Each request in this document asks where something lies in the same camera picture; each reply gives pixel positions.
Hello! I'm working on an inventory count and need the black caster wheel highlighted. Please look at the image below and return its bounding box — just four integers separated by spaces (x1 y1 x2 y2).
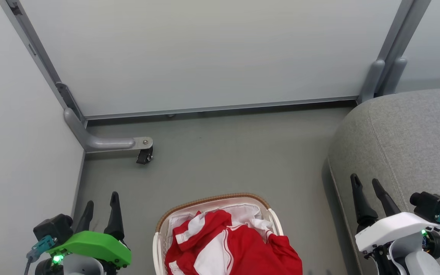
136 147 154 165

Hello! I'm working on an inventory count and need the grey partition foot bar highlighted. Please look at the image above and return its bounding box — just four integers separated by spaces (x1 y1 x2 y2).
64 107 154 154

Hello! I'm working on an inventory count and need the grey fabric sofa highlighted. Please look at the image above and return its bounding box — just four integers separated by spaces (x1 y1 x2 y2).
326 87 440 275

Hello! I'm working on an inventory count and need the grey partition bottom rail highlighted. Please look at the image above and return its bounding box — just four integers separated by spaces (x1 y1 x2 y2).
84 95 359 121

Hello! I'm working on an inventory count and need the teal left camera cable plug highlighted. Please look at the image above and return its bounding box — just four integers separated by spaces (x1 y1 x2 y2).
23 235 57 275

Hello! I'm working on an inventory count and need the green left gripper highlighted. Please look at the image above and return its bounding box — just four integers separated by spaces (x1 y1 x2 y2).
47 192 132 268

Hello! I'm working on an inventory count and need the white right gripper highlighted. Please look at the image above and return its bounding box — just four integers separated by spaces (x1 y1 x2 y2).
350 173 440 253

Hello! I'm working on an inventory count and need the white basket liner cloth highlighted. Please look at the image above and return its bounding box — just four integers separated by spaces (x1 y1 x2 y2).
168 204 275 249

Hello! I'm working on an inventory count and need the grey slanted partition post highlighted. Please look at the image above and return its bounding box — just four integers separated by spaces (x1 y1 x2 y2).
0 0 87 126

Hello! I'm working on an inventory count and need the white laundry basket brown rim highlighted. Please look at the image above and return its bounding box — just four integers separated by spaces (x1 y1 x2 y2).
152 193 285 275

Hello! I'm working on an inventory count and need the red and white garment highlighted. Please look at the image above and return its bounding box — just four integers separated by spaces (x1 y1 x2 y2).
165 209 303 275

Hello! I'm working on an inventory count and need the grey double partition post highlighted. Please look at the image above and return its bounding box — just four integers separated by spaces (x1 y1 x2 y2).
357 0 432 104

